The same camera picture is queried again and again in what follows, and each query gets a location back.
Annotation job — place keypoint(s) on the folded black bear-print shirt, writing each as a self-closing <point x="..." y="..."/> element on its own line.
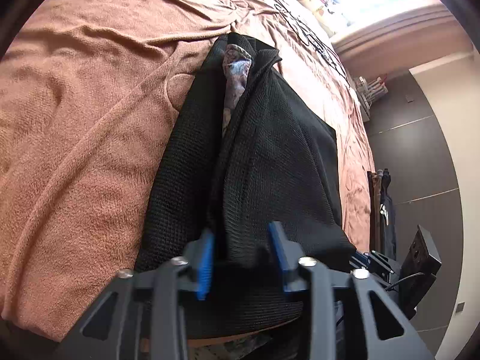
<point x="382" y="216"/>

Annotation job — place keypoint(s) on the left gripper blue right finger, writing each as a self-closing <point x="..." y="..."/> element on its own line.
<point x="286" y="255"/>

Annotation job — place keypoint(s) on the person's patterned grey leg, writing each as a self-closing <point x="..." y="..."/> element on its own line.
<point x="258" y="346"/>

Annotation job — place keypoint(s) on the right pink curtain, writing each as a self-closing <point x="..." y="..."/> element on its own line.
<point x="415" y="34"/>

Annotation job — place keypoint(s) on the large black t-shirt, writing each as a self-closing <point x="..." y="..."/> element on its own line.
<point x="245" y="151"/>

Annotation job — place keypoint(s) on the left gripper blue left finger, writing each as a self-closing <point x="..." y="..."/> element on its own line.
<point x="199" y="255"/>

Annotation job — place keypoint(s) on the white bedside cabinet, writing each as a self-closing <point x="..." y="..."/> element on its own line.
<point x="369" y="92"/>

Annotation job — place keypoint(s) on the brown bed blanket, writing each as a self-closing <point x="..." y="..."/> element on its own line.
<point x="90" y="91"/>

